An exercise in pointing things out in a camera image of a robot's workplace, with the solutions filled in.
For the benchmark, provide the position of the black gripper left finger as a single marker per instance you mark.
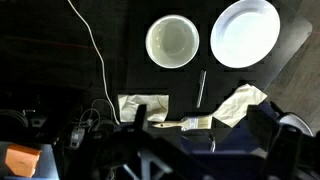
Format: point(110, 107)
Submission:
point(140, 118)

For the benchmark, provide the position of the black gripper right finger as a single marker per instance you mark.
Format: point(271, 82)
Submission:
point(259, 125)

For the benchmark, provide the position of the grey pen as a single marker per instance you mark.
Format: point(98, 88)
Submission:
point(201, 87)

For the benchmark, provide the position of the white ceramic bowl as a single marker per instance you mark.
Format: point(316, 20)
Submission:
point(172, 41)

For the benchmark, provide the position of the black office chair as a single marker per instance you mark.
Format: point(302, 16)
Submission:
point(289, 118)

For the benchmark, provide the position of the white plate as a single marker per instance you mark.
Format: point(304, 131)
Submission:
point(245, 33)

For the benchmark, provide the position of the orange sticky note pad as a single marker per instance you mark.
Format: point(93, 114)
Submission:
point(22, 160)

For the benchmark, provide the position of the wooden handled paint brush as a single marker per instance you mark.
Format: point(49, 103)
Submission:
point(188, 123)

